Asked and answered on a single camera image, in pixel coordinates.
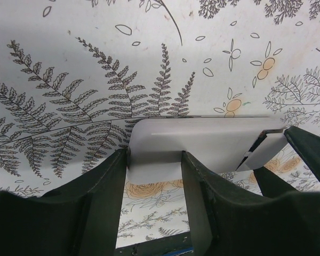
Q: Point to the grey white remote control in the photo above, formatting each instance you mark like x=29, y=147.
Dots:
x=156, y=145

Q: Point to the white battery cover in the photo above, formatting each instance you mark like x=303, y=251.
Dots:
x=267, y=145

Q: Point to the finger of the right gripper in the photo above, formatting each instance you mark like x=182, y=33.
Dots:
x=270, y=184
x=307, y=146

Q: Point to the floral tablecloth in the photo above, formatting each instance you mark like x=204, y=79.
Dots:
x=77, y=76

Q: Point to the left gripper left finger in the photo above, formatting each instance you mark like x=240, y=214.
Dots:
x=77, y=218

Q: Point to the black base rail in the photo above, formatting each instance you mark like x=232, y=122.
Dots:
x=172, y=245

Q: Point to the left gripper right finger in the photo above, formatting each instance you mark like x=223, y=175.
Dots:
x=226, y=219

